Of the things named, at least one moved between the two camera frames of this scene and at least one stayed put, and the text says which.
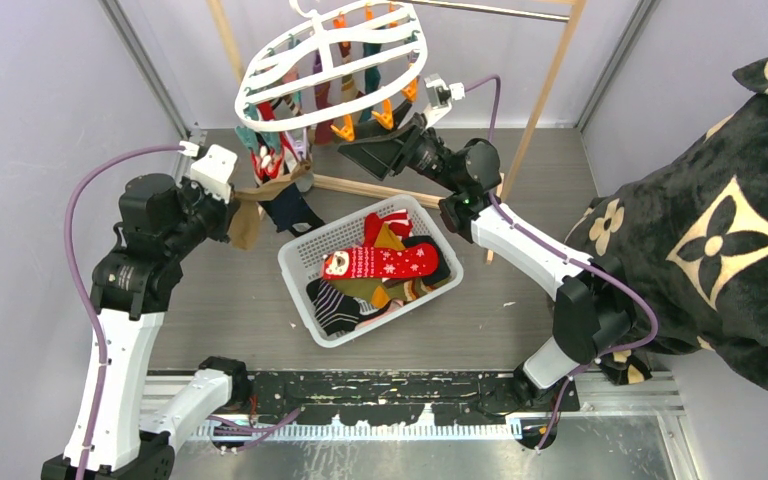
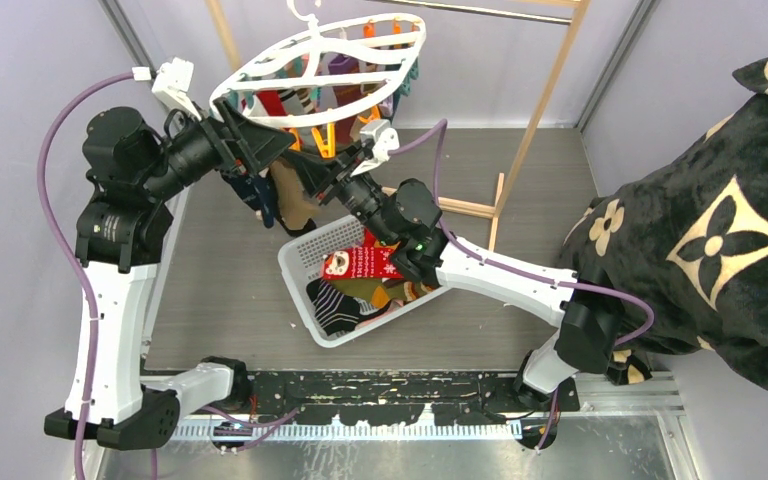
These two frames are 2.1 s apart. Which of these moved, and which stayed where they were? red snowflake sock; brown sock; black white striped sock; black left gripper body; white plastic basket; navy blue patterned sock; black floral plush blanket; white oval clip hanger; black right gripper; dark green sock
Moved: navy blue patterned sock; dark green sock; brown sock; black left gripper body; black right gripper; white oval clip hanger
Stayed: red snowflake sock; black white striped sock; black floral plush blanket; white plastic basket
